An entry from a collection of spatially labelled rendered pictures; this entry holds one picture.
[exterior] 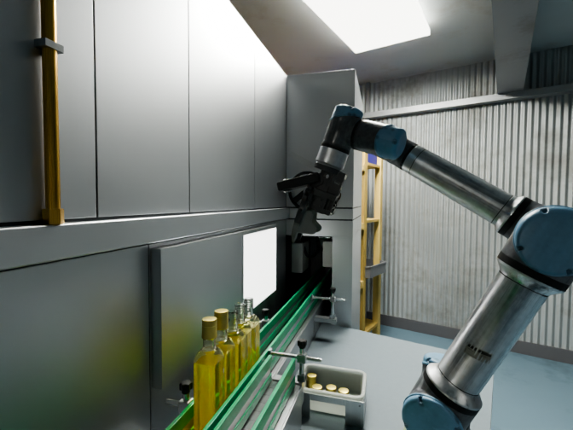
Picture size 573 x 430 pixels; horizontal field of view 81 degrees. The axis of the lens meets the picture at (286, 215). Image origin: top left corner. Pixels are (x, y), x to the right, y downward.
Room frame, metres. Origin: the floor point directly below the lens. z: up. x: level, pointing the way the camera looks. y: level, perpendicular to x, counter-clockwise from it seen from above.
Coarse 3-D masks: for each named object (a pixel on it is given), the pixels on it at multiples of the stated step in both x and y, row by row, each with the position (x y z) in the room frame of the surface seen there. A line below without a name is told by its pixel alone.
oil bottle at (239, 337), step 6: (228, 330) 0.86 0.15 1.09; (240, 330) 0.87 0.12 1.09; (234, 336) 0.85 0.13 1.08; (240, 336) 0.86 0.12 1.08; (234, 342) 0.84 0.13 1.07; (240, 342) 0.86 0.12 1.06; (240, 348) 0.86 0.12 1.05; (240, 354) 0.86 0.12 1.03; (240, 360) 0.86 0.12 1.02; (240, 366) 0.86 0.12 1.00; (240, 372) 0.86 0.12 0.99; (240, 378) 0.86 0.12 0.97
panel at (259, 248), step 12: (252, 240) 1.34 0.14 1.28; (264, 240) 1.48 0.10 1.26; (252, 252) 1.34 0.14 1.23; (264, 252) 1.48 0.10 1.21; (252, 264) 1.34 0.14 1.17; (264, 264) 1.48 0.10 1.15; (252, 276) 1.34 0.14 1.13; (264, 276) 1.48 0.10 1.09; (252, 288) 1.34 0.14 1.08; (264, 288) 1.48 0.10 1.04
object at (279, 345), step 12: (324, 276) 2.05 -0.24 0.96; (324, 288) 2.03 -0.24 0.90; (312, 300) 1.70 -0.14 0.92; (300, 312) 1.44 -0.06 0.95; (288, 324) 1.25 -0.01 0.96; (300, 324) 1.44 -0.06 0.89; (276, 336) 1.14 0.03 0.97; (288, 336) 1.27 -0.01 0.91; (276, 348) 1.12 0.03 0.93; (264, 360) 1.00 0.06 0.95; (276, 360) 1.11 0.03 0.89; (252, 372) 0.90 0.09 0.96; (240, 384) 0.84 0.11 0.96; (228, 408) 0.76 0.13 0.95; (216, 420) 0.70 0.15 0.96
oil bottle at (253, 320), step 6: (246, 318) 0.97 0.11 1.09; (252, 318) 0.97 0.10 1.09; (258, 318) 1.00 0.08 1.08; (252, 324) 0.96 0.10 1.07; (258, 324) 0.99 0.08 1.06; (252, 330) 0.95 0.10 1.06; (258, 330) 0.99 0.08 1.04; (252, 336) 0.95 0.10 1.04; (258, 336) 0.99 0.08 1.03; (252, 342) 0.95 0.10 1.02; (258, 342) 0.99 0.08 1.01; (252, 348) 0.95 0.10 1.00; (258, 348) 0.99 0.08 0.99; (252, 354) 0.95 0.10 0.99; (258, 354) 0.99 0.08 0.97; (252, 360) 0.95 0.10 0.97
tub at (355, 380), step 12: (312, 372) 1.19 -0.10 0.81; (324, 372) 1.17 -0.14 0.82; (336, 372) 1.16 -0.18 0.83; (348, 372) 1.15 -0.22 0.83; (360, 372) 1.14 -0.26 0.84; (324, 384) 1.17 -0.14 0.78; (336, 384) 1.16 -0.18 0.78; (348, 384) 1.15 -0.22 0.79; (360, 384) 1.13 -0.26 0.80; (336, 396) 1.00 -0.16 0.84; (348, 396) 0.99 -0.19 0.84; (360, 396) 0.99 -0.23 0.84
